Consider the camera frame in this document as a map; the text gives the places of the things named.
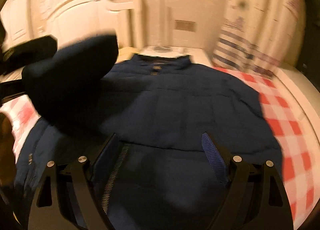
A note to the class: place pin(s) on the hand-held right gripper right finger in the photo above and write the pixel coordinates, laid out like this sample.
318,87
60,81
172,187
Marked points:
212,154

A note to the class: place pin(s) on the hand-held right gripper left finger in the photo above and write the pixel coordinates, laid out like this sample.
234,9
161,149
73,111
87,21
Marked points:
109,150

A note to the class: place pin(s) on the navy puffer jacket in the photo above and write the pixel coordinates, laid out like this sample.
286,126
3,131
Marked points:
175,109

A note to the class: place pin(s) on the white wardrobe door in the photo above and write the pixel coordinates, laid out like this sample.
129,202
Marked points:
16,19

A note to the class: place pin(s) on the white headboard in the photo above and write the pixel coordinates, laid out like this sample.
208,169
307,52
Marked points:
82,19

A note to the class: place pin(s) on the red white checked bedsheet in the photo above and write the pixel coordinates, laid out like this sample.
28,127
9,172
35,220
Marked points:
287,124

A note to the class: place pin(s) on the yellow blanket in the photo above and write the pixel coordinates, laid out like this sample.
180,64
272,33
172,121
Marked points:
125,54

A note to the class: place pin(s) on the white mattress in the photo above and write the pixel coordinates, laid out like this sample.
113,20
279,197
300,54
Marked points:
297,87

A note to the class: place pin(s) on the striped curtain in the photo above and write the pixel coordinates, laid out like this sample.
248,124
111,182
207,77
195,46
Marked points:
237,39

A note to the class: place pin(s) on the white tower fan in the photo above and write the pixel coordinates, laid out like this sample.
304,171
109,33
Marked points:
165,19

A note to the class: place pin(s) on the wall socket plate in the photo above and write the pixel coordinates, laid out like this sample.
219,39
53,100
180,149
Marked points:
185,25

